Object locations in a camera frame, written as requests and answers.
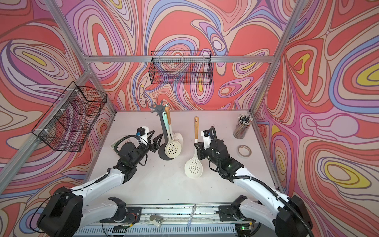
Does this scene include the black wire basket left wall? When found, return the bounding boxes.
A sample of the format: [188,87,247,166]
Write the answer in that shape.
[31,82,108,152]

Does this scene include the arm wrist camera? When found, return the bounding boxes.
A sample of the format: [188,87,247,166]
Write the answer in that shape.
[201,129,213,150]
[136,126,149,145]

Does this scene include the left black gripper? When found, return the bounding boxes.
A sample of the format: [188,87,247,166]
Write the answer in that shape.
[131,134,162,168]

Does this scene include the roll of tape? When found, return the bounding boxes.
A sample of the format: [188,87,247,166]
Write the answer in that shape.
[237,145,252,158]

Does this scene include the pink white calculator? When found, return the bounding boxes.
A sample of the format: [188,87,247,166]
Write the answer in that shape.
[111,140,121,154]

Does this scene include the black wire basket wall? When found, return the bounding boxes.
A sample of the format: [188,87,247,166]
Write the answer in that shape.
[31,82,108,152]
[149,50,213,85]

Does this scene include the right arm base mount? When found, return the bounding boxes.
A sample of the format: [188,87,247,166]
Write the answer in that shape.
[215,195,256,223]

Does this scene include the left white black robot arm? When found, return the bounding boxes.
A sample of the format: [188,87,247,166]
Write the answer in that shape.
[33,126,163,237]

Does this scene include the black wire basket back wall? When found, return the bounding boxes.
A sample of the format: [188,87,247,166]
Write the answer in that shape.
[149,50,213,85]

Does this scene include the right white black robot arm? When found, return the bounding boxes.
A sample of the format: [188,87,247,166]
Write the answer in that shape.
[195,126,314,237]

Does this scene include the pencil cup with pencils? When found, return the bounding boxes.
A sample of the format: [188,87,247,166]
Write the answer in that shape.
[233,114,253,139]

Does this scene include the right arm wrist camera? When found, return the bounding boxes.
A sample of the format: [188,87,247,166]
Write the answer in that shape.
[201,129,213,150]

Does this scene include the small clip on rail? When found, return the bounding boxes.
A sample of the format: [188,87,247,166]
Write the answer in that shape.
[149,215,164,228]

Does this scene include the grey utensil rack stand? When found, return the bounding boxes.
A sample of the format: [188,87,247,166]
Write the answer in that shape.
[150,102,173,161]

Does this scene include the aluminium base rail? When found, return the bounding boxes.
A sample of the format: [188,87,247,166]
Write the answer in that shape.
[73,203,264,237]

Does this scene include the dark grey skimmer green handle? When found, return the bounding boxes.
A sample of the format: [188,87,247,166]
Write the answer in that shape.
[162,103,169,117]

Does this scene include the pen on rail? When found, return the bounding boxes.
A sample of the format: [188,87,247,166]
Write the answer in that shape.
[187,204,197,228]

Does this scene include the cream skimmer wooden handle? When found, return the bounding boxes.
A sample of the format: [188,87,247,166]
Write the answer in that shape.
[185,116,203,179]
[165,104,184,146]

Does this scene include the cream skimmer green handle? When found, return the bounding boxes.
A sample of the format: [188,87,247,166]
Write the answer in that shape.
[163,114,182,159]

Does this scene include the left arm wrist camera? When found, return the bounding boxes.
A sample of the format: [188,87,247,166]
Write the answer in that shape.
[136,126,149,145]

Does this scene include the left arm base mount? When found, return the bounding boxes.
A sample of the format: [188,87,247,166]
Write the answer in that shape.
[100,197,142,224]

